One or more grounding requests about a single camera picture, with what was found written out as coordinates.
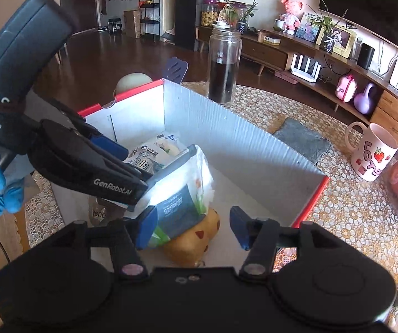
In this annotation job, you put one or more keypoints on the tall glass jar dark liquid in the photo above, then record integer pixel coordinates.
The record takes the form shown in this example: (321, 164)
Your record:
(221, 83)

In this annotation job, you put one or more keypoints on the jar of yellow snacks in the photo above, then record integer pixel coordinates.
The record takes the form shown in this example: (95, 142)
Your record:
(209, 15)

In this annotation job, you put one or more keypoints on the black speaker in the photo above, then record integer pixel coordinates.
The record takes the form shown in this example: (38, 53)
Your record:
(365, 57)

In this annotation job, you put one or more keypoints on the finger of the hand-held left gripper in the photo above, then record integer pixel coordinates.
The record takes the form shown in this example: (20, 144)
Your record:
(171, 166)
(110, 147)

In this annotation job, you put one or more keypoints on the television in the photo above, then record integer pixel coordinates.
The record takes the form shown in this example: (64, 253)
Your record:
(376, 3)

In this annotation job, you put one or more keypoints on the black refrigerator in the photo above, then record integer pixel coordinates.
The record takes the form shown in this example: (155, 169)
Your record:
(190, 14)

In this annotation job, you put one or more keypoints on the plant in patterned vase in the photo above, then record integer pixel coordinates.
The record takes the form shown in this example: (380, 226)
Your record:
(327, 43)

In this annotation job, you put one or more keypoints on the white and blue food packet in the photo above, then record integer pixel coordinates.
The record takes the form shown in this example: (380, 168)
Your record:
(160, 149)

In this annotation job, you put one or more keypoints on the silver snack packet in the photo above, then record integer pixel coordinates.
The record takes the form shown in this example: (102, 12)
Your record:
(98, 211)

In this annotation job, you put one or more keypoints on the pink bear figure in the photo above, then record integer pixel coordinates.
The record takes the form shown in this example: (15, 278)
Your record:
(292, 14)

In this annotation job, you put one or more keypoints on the pink strawberry print mug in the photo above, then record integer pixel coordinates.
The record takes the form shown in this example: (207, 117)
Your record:
(372, 159)

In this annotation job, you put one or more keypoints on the brown cardboard box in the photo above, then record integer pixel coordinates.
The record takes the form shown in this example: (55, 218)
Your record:
(132, 24)

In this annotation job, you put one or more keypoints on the small pink bag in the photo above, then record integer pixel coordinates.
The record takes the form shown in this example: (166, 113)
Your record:
(345, 90)

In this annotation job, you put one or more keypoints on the grey cloth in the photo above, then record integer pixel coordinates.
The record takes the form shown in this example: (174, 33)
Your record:
(303, 140)

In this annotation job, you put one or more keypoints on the wooden television cabinet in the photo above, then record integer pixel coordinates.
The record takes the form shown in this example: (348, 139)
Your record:
(271, 53)

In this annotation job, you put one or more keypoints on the red cardboard box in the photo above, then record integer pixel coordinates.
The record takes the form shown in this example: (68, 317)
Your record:
(237, 135)

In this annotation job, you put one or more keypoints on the small blue picture card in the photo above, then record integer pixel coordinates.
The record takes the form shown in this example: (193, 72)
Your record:
(306, 27)

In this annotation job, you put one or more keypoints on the dark wooden door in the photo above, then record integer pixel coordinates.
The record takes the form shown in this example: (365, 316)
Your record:
(77, 0)

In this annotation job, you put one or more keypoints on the clear bottle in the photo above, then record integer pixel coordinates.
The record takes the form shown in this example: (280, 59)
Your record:
(357, 48)

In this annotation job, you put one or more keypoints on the small silver cup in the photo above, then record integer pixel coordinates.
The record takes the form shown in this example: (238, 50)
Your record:
(279, 25)

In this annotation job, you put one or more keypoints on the white tissue pack dark label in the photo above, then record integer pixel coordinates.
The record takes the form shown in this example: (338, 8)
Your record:
(185, 197)

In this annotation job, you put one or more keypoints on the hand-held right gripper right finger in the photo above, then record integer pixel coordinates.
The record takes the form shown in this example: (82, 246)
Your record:
(239, 227)

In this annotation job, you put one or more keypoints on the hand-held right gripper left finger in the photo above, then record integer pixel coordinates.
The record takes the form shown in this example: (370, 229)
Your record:
(146, 227)

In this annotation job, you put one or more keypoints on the dark stool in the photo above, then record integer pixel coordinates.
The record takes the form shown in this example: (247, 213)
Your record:
(115, 24)

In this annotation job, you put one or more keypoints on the yellow plush pouch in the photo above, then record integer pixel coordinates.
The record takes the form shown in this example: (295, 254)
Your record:
(192, 246)

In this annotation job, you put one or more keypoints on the potted green plant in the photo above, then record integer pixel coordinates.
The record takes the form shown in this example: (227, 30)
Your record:
(242, 20)

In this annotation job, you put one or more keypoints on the yellow-green photo frame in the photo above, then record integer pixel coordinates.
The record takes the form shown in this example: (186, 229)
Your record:
(339, 41)

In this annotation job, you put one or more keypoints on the white router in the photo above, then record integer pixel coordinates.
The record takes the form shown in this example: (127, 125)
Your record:
(304, 67)

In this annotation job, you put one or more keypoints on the beige round chair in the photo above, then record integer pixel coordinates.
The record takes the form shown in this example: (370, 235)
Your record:
(133, 82)

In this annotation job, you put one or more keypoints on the small white and wood box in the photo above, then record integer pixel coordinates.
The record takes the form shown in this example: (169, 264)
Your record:
(269, 38)

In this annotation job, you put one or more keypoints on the purple kettlebell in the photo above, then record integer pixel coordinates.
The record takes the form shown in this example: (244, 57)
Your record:
(365, 100)

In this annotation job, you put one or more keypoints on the grey slatted chair back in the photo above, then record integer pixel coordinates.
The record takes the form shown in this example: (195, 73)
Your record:
(176, 67)

